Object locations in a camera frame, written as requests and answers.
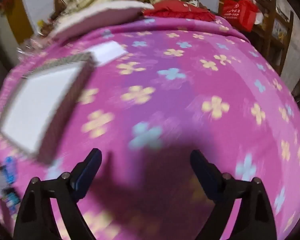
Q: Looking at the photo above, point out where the wooden door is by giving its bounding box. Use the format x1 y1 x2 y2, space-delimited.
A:
6 0 34 44

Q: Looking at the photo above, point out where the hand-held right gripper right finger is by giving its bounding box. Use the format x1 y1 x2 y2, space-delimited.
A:
190 150 278 240

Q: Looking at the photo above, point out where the red frilled cushion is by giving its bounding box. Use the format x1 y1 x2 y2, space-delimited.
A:
142 0 217 22

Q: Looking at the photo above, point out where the clear plastic bag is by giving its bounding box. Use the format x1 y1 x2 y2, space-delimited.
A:
17 36 54 55

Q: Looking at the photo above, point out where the chevron patterned tray box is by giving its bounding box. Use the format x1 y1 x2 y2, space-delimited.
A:
0 51 98 164

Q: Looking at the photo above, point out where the white paper sheet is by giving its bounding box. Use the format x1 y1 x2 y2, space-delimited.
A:
86 40 128 67

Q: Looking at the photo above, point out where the pale pink pillow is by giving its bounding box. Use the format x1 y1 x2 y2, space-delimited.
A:
50 0 154 39

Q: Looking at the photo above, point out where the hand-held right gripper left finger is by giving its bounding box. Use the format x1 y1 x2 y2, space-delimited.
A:
14 149 103 240

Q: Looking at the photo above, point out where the colourful packet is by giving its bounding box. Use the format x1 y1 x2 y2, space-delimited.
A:
0 156 22 215

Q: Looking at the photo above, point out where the red shopping bag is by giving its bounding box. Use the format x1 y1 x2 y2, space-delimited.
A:
221 0 259 32

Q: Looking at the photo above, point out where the pink floral blanket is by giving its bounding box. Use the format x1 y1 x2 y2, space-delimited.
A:
0 15 300 240

